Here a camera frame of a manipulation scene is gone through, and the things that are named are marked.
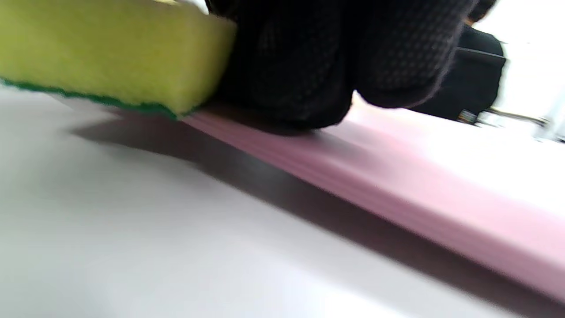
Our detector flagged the pink cutting board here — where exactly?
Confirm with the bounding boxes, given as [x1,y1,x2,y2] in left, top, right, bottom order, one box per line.
[181,91,565,305]

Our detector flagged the yellow green sponge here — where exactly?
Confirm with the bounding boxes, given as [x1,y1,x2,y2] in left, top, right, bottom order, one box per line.
[0,0,237,121]

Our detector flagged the person's right hand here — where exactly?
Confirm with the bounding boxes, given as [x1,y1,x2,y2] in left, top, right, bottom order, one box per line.
[205,0,480,132]

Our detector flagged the black office chair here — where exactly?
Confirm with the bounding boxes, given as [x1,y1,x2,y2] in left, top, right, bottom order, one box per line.
[408,46,507,125]

